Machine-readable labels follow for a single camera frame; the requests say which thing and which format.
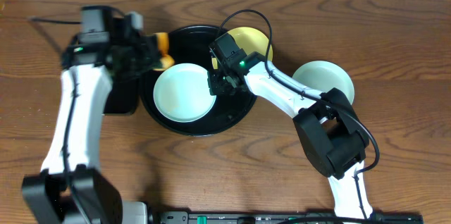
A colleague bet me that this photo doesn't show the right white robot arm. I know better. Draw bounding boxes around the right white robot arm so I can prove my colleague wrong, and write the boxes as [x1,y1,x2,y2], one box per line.
[208,34,377,220]

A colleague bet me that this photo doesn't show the mint green plate with stain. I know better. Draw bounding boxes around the mint green plate with stain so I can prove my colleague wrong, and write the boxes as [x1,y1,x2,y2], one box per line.
[292,61,355,104]

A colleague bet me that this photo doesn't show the black rectangular tray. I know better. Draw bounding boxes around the black rectangular tray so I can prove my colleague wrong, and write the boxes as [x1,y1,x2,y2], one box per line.
[104,80,139,116]

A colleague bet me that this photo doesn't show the yellow green scrub sponge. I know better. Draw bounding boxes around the yellow green scrub sponge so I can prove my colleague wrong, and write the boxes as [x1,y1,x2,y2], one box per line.
[154,32,175,71]

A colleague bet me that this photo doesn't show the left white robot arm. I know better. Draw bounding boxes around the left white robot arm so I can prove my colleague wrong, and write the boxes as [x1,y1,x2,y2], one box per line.
[21,6,172,223]

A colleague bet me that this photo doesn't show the black round tray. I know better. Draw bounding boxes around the black round tray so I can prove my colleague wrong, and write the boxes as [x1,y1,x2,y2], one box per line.
[139,25,257,136]

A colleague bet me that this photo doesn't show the yellow plate with stain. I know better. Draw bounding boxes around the yellow plate with stain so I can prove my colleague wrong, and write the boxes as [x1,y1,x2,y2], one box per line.
[209,27,268,74]

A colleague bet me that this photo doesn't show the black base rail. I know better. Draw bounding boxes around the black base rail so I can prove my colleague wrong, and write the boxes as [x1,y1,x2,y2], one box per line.
[150,211,424,224]

